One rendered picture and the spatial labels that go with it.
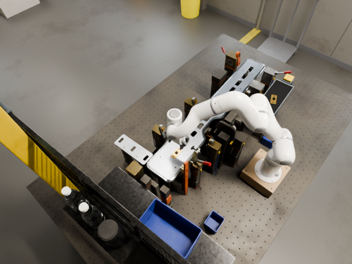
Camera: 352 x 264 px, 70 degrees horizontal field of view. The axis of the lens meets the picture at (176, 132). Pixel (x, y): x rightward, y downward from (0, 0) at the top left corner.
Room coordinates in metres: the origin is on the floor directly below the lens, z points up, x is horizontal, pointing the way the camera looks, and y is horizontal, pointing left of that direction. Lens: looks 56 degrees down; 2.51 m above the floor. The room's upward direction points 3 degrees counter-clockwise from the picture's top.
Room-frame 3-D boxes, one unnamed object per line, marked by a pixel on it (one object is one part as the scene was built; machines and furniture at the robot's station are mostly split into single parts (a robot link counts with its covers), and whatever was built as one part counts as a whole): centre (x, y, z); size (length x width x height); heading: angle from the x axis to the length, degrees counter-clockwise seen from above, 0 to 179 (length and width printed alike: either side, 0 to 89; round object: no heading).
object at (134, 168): (0.73, 0.28, 0.88); 0.08 x 0.08 x 0.36; 50
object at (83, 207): (0.30, 0.35, 1.53); 0.07 x 0.07 x 0.20
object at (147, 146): (0.93, 0.21, 0.84); 0.12 x 0.07 x 0.28; 50
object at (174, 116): (0.85, 0.00, 1.37); 0.09 x 0.08 x 0.13; 171
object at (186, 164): (0.68, -0.05, 0.95); 0.03 x 0.01 x 0.50; 140
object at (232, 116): (1.00, -0.39, 0.94); 0.18 x 0.13 x 0.49; 140
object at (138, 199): (0.40, 0.13, 1.01); 0.90 x 0.22 x 0.03; 50
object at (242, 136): (0.91, -0.45, 0.89); 0.09 x 0.08 x 0.38; 50
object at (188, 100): (1.29, -0.12, 0.87); 0.12 x 0.07 x 0.35; 50
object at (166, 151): (1.23, -0.31, 1.00); 1.38 x 0.22 x 0.02; 140
